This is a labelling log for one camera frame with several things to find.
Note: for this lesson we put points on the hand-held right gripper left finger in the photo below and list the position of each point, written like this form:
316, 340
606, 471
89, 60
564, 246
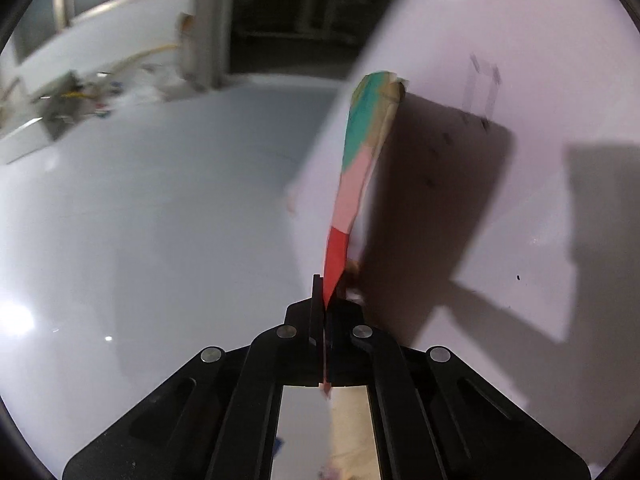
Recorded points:
300, 330

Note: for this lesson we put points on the red pink teal snack wrapper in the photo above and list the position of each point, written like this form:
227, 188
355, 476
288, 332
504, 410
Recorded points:
356, 180

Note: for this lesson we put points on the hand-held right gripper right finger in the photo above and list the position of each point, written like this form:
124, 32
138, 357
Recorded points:
350, 330

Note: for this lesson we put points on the concrete kitchen counter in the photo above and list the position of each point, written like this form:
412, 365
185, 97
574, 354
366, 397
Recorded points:
212, 25

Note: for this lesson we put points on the hanging clear plastic bag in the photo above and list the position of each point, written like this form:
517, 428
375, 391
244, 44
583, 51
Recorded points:
155, 82

